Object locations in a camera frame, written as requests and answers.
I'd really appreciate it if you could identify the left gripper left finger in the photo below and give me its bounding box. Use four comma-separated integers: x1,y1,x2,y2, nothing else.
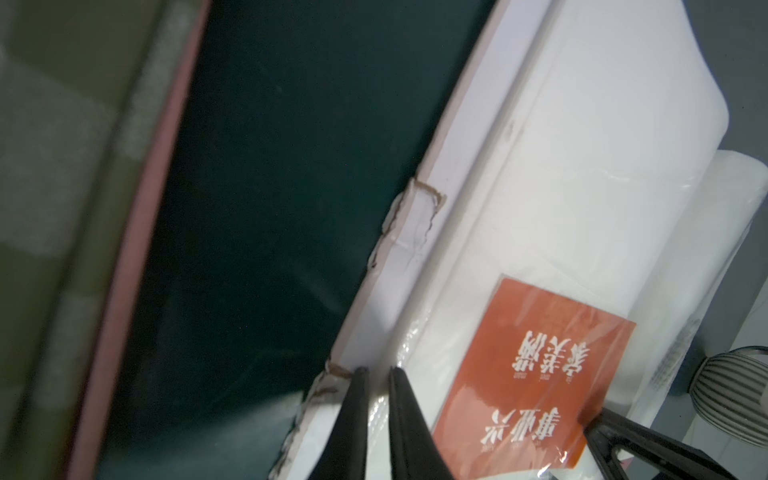
308,367,370,480

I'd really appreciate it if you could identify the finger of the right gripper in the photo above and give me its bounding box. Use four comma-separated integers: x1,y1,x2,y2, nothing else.
584,409,736,480

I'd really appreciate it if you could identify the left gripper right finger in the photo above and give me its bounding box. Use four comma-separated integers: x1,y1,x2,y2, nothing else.
388,367,454,480

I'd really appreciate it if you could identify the orange photo card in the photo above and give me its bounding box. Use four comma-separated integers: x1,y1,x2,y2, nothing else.
433,278,636,479

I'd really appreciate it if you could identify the white photo album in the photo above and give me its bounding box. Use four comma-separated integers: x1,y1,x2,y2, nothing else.
271,1,767,479

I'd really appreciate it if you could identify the green checkered photo album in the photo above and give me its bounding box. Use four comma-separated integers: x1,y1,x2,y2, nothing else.
1,1,205,479

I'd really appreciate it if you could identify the ribbed grey ceramic teapot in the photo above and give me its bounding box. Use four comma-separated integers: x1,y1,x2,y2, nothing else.
688,345,767,448

